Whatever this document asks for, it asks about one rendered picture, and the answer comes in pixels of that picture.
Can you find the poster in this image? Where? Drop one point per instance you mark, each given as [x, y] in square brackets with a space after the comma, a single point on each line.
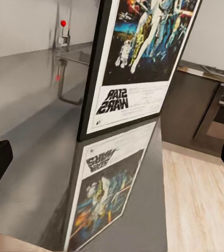
[137, 48]

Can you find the drop in sink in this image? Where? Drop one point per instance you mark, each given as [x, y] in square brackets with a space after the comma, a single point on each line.
[81, 55]

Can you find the oven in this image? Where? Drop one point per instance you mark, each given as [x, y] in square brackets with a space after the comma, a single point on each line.
[211, 127]

